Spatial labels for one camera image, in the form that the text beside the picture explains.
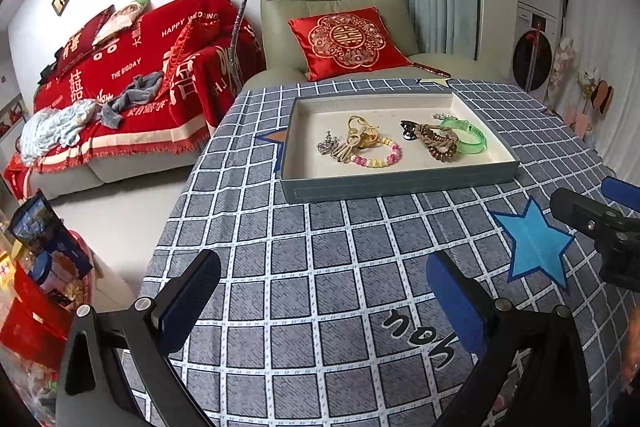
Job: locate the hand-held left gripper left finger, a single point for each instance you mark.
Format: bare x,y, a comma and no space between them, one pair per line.
192,302

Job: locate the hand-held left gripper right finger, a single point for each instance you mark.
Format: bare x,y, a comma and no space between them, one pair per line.
460,307

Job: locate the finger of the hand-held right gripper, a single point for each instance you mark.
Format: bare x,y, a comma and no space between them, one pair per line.
585,214
622,189

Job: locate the grey jewelry tray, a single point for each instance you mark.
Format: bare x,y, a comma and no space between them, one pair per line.
395,182

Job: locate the small silver ornament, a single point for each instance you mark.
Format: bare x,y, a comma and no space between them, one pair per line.
444,116

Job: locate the person's right forearm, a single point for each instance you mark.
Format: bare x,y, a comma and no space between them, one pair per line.
631,377

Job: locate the pink slipper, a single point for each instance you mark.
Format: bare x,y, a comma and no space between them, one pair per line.
584,127
571,115

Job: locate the green translucent bangle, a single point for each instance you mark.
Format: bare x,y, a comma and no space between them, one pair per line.
475,144

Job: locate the grey checked tablecloth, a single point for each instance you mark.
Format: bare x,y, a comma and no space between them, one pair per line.
325,282

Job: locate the floral cloth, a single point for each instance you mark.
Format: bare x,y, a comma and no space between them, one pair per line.
561,69

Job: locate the blue snack box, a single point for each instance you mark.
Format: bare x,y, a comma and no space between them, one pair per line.
62,264

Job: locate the beige sofa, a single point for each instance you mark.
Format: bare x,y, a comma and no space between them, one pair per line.
115,169

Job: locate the white washing machine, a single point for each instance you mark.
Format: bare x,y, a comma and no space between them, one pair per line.
535,52

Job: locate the grey pole red fittings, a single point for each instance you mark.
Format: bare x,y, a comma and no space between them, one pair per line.
534,52

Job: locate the dark blue snack bag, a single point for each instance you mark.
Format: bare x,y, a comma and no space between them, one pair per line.
32,224

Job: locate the black hair clip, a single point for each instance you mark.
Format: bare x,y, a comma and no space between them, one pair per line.
407,127

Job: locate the silver crown charm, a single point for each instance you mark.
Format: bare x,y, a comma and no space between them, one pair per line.
327,146

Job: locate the red beaded trim strip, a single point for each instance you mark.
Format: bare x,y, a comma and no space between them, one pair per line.
430,68

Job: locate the grey crumpled cloth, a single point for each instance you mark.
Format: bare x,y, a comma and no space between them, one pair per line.
132,94

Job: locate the light blue crumpled clothing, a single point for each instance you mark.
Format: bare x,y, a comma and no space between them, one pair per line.
55,129

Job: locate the sofa with red cover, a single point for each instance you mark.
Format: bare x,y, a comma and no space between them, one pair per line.
135,57

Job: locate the dark red pillow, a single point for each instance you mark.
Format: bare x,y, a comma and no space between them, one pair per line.
82,39

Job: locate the red embroidered cushion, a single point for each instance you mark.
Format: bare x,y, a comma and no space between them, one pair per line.
345,39

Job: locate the white photo pillow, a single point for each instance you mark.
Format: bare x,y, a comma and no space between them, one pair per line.
120,19

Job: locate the red photo leaning on wall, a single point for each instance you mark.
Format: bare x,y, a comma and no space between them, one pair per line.
12,117

